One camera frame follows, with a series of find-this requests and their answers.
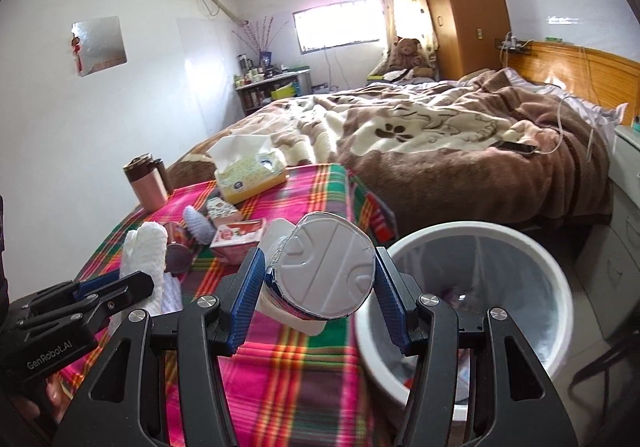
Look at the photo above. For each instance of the plaid cloth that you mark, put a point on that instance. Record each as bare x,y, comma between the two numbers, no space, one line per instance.
300,377

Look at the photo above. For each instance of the low storage shelf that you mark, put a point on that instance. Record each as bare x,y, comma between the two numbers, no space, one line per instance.
270,94

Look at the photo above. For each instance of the lilac pillow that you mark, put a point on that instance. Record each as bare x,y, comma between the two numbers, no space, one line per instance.
600,112

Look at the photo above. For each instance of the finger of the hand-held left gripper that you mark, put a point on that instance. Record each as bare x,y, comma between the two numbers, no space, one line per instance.
95,288
135,284

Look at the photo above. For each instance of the white trash bin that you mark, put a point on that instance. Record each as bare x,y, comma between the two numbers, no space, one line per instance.
475,228

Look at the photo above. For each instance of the grey nightstand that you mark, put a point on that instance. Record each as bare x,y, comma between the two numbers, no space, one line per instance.
622,227

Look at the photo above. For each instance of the person's left hand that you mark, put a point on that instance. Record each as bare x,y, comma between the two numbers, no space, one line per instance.
52,389

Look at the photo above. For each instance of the wooden wardrobe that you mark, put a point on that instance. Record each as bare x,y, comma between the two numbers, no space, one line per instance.
460,2

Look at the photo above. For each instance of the vase with dry branches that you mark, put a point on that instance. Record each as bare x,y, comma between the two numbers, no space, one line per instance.
265,59

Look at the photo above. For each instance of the purple foam fruit net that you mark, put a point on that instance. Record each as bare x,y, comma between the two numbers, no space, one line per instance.
197,224

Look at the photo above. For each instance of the translucent bin liner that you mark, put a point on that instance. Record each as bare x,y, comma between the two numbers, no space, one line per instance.
500,287

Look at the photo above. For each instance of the pink thermos bottle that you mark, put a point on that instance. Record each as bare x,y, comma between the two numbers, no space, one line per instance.
147,187

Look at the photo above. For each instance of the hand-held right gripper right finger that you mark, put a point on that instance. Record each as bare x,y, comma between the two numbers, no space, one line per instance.
390,297

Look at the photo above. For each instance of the black chair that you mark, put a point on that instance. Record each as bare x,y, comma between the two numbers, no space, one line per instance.
590,368

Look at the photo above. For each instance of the wooden headboard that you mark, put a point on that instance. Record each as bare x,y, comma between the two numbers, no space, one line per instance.
590,72

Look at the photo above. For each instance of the silver wall panel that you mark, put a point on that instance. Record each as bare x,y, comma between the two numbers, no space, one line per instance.
100,44

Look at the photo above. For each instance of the row of cosmetic bottles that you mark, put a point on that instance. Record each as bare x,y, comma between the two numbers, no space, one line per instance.
252,74

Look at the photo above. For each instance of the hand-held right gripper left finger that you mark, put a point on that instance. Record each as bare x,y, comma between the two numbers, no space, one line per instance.
245,302

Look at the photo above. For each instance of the brown floral blanket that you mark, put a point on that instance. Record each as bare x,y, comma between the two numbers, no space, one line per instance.
450,162

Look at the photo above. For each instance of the power strip shelf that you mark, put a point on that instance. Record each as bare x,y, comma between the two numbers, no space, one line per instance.
515,46

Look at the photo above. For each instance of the wrapped air conditioner pipe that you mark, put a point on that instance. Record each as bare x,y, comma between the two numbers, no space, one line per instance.
220,2

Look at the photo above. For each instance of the black smartphone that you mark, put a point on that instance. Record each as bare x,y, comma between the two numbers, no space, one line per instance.
517,147

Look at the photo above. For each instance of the yellow tissue box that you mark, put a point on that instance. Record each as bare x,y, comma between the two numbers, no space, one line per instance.
245,177

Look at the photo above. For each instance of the pink patterned box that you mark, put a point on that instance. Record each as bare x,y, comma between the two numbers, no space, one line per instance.
237,237

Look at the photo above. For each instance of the brown teddy bear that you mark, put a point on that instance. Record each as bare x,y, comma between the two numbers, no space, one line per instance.
407,54

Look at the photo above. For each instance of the white paper towel roll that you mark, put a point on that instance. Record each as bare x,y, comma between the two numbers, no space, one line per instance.
145,252

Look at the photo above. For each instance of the window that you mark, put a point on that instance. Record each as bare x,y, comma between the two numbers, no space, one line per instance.
340,27

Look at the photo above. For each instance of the patterned small pouch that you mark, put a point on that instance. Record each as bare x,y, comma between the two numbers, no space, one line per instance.
222,209

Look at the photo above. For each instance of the red can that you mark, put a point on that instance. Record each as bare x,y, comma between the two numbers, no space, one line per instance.
177,247

